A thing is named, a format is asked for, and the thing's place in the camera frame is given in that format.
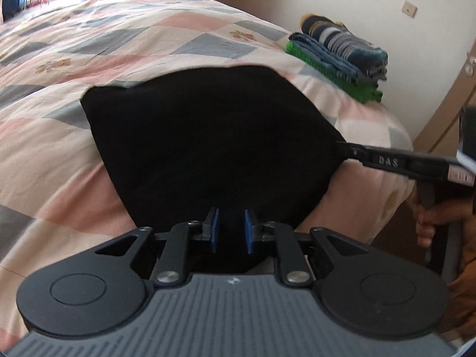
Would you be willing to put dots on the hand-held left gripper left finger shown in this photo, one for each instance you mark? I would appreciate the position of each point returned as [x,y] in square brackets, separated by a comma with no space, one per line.
[214,230]

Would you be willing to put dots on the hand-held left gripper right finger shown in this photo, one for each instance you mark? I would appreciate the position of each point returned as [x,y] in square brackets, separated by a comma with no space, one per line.
[249,232]

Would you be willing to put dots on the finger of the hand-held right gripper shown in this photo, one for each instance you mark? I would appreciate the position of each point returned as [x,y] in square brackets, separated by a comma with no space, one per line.
[357,154]

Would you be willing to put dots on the black pants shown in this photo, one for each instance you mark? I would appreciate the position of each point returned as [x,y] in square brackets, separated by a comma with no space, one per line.
[208,137]

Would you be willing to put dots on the person's right hand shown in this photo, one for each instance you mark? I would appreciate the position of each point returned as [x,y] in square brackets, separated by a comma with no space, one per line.
[438,219]

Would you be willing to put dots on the folded green knit garment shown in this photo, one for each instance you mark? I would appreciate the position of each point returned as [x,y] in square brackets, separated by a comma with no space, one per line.
[357,91]

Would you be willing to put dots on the wooden door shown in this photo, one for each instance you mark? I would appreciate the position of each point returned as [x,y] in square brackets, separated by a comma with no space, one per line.
[446,111]

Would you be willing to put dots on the folded blue jeans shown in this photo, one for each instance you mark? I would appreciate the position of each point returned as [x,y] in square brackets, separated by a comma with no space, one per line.
[319,54]

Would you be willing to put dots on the folded striped garment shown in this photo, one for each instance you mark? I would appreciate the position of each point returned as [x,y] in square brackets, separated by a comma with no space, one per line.
[346,46]

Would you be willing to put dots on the person's orange clothing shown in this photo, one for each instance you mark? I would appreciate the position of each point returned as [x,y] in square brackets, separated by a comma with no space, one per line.
[463,301]

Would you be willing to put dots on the bed with checkered quilt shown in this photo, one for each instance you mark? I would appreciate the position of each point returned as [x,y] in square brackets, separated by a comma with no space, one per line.
[55,156]

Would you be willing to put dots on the beige wall switch plate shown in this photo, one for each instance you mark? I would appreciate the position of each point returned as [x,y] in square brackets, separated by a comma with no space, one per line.
[409,8]

